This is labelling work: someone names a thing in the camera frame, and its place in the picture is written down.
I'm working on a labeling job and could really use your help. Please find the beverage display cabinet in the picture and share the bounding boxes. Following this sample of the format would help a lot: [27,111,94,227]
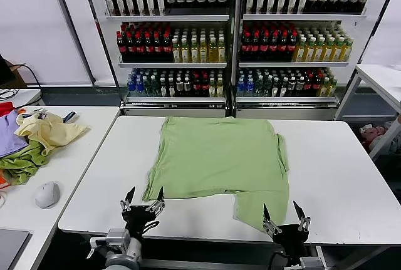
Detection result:
[80,0,239,118]
[233,0,391,120]

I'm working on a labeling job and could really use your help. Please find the small white desk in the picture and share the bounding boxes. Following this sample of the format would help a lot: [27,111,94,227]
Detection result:
[0,87,43,108]

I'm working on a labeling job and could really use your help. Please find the red cap cola bottle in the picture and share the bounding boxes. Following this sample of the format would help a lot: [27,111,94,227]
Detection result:
[288,30,298,61]
[153,31,164,63]
[117,31,127,63]
[250,30,261,61]
[278,30,289,61]
[125,31,136,63]
[135,31,145,63]
[259,30,270,61]
[241,30,251,61]
[269,30,279,61]
[162,31,172,63]
[144,31,155,63]

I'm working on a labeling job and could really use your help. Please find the pink cloth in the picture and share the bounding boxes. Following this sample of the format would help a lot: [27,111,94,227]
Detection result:
[359,123,387,143]

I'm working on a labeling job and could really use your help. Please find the pale yellow shirt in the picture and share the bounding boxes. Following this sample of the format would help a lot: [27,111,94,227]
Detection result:
[14,112,91,155]

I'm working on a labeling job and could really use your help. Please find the white side table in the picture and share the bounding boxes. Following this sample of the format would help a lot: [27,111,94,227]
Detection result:
[0,105,122,270]

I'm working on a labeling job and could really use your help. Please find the large white work table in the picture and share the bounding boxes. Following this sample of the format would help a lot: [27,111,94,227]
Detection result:
[58,115,401,246]

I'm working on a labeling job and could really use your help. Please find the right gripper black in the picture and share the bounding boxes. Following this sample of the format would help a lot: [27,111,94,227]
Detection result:
[262,200,311,260]

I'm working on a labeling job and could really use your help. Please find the white computer mouse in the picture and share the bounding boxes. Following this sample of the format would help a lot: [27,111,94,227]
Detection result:
[34,181,61,210]

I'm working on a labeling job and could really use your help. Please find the black monitor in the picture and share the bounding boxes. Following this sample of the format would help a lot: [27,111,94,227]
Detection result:
[0,53,16,86]

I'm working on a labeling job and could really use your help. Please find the yellow juice bottle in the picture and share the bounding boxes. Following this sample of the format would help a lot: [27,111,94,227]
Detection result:
[199,38,209,63]
[304,38,315,62]
[332,38,343,62]
[294,38,306,62]
[208,38,218,63]
[180,38,190,63]
[323,38,334,62]
[189,38,199,63]
[217,38,227,63]
[172,38,182,63]
[341,38,353,62]
[313,38,325,62]

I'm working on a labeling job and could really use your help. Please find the cardboard box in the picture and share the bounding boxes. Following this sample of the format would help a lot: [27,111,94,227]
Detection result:
[8,62,28,85]

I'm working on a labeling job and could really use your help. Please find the white cabinet shelf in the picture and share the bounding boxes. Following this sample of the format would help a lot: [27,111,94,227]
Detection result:
[238,61,351,68]
[242,14,368,21]
[105,14,231,22]
[118,61,227,69]
[124,96,227,105]
[235,96,341,105]

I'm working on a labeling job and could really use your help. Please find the grey laptop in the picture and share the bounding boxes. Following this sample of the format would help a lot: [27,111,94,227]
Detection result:
[0,227,33,270]

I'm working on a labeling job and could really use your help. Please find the blue white striped item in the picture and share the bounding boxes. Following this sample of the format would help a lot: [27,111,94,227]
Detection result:
[61,111,78,125]

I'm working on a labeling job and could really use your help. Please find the purple cloth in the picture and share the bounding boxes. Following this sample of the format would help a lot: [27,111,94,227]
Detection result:
[0,110,28,158]

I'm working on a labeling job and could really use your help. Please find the orange item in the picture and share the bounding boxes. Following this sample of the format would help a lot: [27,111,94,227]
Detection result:
[0,169,12,190]

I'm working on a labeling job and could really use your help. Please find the white grey cloth pile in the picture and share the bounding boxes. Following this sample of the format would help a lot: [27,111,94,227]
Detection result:
[368,121,401,155]

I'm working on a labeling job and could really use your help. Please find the crumpled green garment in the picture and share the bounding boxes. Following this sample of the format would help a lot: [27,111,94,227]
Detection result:
[0,140,48,186]

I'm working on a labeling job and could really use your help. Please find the red cloth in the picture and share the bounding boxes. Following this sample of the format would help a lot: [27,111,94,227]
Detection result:
[0,101,15,118]

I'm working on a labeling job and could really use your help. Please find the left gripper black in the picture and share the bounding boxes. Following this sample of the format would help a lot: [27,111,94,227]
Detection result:
[120,186,165,236]

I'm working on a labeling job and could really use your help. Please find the light green shirt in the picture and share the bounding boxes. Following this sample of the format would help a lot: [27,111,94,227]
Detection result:
[142,116,289,232]

